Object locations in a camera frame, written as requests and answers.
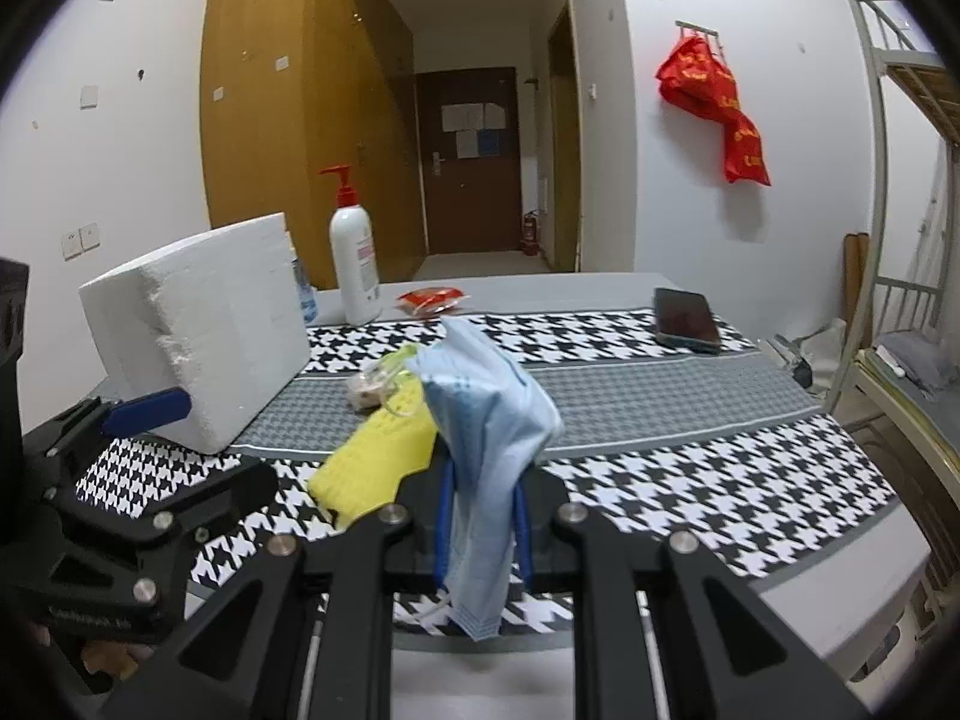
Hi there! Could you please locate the red hanging bag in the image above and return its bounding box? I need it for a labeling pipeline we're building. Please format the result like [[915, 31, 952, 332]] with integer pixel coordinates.
[[654, 28, 771, 187]]

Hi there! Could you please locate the white wall switch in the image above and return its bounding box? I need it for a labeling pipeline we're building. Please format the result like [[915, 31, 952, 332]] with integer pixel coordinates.
[[80, 86, 99, 110]]

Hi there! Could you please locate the green pink wrapped packet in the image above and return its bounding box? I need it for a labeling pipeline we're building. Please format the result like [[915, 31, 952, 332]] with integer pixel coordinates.
[[345, 361, 409, 413]]

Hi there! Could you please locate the dark brown door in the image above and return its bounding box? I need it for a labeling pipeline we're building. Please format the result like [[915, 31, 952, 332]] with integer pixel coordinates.
[[416, 67, 523, 255]]

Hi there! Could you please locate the wooden side door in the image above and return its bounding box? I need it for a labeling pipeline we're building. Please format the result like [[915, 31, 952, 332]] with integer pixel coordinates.
[[547, 4, 583, 273]]

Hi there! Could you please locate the white styrofoam box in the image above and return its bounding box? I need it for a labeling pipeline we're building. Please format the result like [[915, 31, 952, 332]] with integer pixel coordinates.
[[80, 213, 309, 455]]

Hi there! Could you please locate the red fire extinguisher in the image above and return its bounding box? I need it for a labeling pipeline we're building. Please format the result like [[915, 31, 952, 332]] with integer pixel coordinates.
[[521, 211, 540, 257]]

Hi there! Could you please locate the blue face mask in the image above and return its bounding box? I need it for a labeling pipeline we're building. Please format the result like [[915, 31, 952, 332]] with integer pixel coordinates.
[[409, 319, 563, 642]]

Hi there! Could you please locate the white red pump bottle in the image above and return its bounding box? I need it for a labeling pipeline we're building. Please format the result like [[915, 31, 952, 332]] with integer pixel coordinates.
[[319, 164, 382, 327]]

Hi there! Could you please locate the yellow cloth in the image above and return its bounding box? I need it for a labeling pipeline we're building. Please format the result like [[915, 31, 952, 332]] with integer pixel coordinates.
[[308, 343, 438, 532]]

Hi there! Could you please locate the houndstooth table cloth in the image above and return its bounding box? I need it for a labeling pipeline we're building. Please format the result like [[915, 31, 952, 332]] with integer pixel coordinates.
[[76, 309, 896, 589]]

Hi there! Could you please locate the black smartphone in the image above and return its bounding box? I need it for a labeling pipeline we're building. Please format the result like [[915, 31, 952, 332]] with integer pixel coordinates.
[[652, 288, 722, 355]]

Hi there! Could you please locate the wall socket pair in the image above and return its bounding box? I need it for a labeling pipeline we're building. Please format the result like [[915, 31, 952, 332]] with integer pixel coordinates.
[[60, 223, 101, 262]]

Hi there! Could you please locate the metal bunk bed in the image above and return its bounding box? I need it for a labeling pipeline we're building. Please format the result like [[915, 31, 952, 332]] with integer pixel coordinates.
[[827, 0, 958, 616]]

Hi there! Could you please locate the red snack packet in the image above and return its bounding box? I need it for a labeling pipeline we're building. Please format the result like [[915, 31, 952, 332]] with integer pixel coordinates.
[[397, 286, 467, 317]]

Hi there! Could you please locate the wooden wardrobe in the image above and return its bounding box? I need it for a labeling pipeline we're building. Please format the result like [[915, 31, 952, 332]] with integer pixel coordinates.
[[200, 0, 427, 289]]

